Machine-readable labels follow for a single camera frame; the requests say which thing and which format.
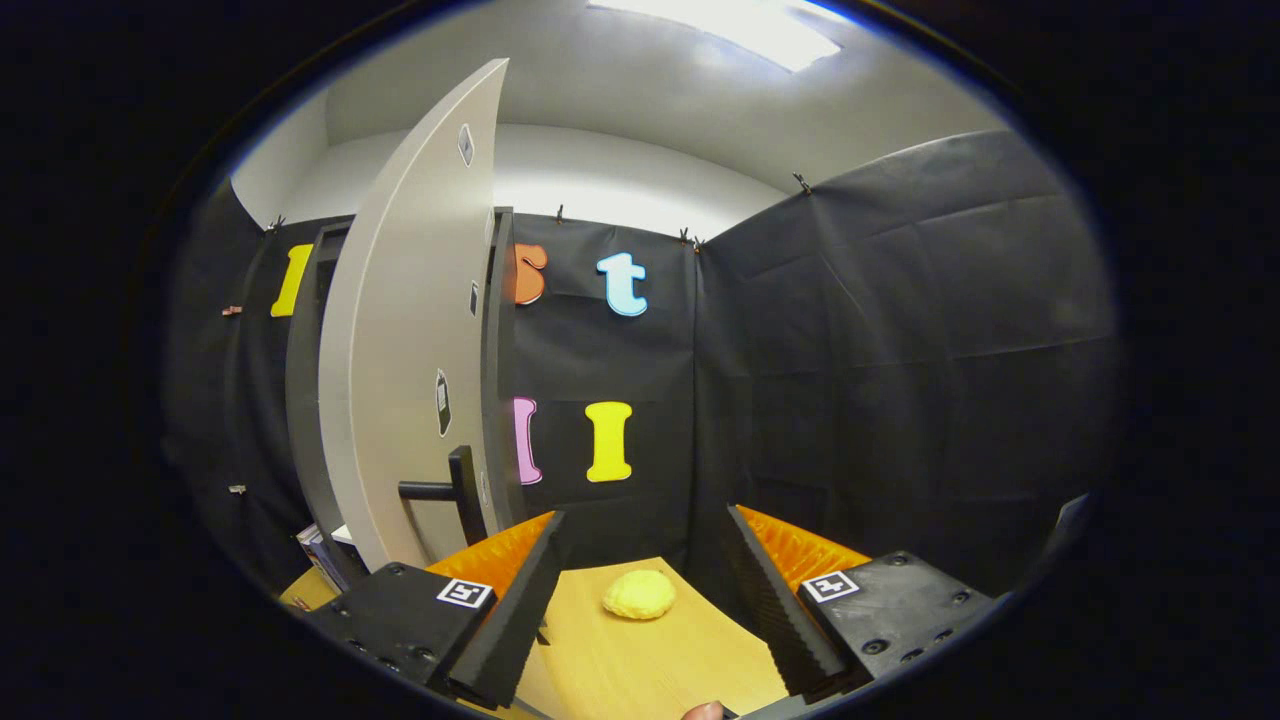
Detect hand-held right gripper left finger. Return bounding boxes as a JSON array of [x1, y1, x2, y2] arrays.
[[300, 510, 566, 711]]

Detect beige cabinet door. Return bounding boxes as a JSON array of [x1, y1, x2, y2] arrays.
[[318, 57, 511, 573]]

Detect black cabinet door handle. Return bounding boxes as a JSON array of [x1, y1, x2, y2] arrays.
[[398, 445, 489, 546]]

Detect yellow sponge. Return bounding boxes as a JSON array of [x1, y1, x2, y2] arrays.
[[602, 569, 677, 621]]

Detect black backdrop cloth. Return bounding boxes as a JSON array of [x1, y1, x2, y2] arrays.
[[165, 128, 1119, 601]]

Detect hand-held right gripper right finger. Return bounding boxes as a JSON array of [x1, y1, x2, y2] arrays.
[[726, 504, 1001, 701]]

